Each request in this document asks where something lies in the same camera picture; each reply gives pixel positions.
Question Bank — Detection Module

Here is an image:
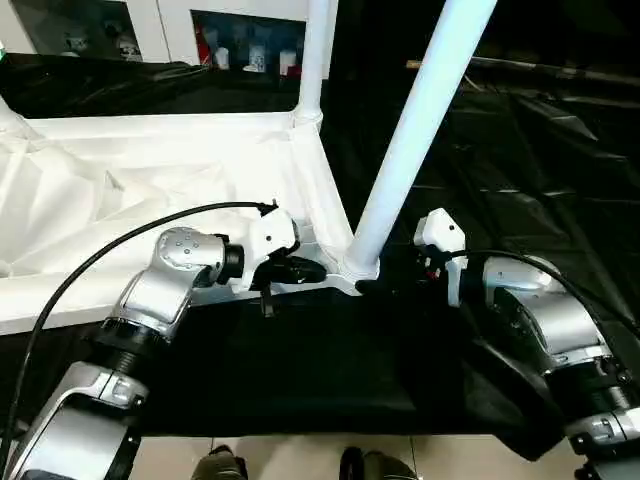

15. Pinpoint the long dark metal rod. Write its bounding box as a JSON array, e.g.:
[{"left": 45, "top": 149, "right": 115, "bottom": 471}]
[{"left": 471, "top": 56, "right": 640, "bottom": 85}]

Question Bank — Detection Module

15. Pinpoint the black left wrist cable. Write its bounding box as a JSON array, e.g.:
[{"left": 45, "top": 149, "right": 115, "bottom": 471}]
[{"left": 0, "top": 199, "right": 280, "bottom": 447}]

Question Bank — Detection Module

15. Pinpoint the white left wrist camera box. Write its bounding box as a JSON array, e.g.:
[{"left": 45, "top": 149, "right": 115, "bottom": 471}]
[{"left": 228, "top": 207, "right": 302, "bottom": 295}]

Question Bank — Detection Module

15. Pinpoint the white glass-door cabinet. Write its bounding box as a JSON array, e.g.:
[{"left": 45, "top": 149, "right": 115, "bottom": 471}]
[{"left": 0, "top": 0, "right": 314, "bottom": 77}]

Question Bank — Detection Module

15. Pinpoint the black backdrop cloth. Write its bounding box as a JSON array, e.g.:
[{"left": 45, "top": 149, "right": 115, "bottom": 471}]
[{"left": 327, "top": 0, "right": 640, "bottom": 66}]

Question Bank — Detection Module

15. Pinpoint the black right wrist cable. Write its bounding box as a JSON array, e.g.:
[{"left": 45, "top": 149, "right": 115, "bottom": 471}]
[{"left": 447, "top": 249, "right": 640, "bottom": 341}]

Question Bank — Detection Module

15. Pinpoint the black work surface mat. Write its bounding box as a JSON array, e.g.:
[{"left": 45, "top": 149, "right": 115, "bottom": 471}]
[{"left": 0, "top": 49, "right": 640, "bottom": 461}]

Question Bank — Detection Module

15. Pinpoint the white plastic table top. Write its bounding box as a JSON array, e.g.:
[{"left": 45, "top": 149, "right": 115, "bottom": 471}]
[{"left": 0, "top": 108, "right": 385, "bottom": 337}]

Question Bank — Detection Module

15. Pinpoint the white plastic table leg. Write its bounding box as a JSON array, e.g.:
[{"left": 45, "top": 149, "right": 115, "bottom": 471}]
[
  {"left": 347, "top": 0, "right": 500, "bottom": 285},
  {"left": 291, "top": 0, "right": 337, "bottom": 127},
  {"left": 0, "top": 97, "right": 27, "bottom": 136}
]

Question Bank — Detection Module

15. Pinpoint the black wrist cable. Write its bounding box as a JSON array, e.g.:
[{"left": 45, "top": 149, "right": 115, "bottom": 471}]
[
  {"left": 0, "top": 199, "right": 280, "bottom": 447},
  {"left": 447, "top": 249, "right": 640, "bottom": 341}
]

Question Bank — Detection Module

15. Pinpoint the brown round robot part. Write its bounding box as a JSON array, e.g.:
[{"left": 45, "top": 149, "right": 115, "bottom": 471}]
[
  {"left": 339, "top": 446, "right": 417, "bottom": 480},
  {"left": 191, "top": 444, "right": 250, "bottom": 480}
]

